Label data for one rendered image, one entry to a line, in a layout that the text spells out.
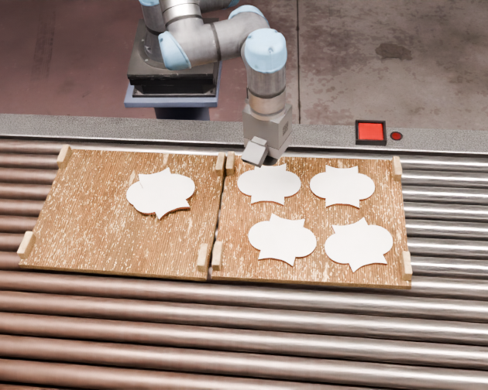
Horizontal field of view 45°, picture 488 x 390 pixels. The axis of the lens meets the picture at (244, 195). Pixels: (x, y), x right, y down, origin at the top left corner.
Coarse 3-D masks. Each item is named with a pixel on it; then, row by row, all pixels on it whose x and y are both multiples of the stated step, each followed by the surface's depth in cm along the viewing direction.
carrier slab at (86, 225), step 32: (96, 160) 146; (128, 160) 146; (160, 160) 145; (192, 160) 145; (64, 192) 140; (96, 192) 140; (64, 224) 134; (96, 224) 133; (128, 224) 133; (160, 224) 133; (192, 224) 132; (32, 256) 129; (64, 256) 128; (96, 256) 128; (128, 256) 127; (160, 256) 127; (192, 256) 127
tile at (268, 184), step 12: (264, 168) 141; (276, 168) 141; (240, 180) 139; (252, 180) 138; (264, 180) 138; (276, 180) 138; (288, 180) 138; (300, 180) 138; (252, 192) 136; (264, 192) 136; (276, 192) 136; (288, 192) 136; (252, 204) 135
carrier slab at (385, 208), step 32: (288, 160) 143; (320, 160) 143; (352, 160) 142; (384, 160) 142; (224, 192) 138; (384, 192) 135; (224, 224) 132; (320, 224) 130; (384, 224) 130; (224, 256) 126; (256, 256) 126; (320, 256) 125; (384, 256) 124; (384, 288) 121
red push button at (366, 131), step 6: (360, 126) 150; (366, 126) 150; (372, 126) 150; (378, 126) 150; (360, 132) 149; (366, 132) 149; (372, 132) 149; (378, 132) 149; (360, 138) 148; (366, 138) 148; (372, 138) 148; (378, 138) 148
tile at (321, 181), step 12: (336, 168) 140; (312, 180) 138; (324, 180) 137; (336, 180) 137; (348, 180) 137; (360, 180) 137; (372, 180) 137; (312, 192) 136; (324, 192) 135; (336, 192) 135; (348, 192) 135; (360, 192) 135; (372, 192) 134; (336, 204) 133; (348, 204) 133
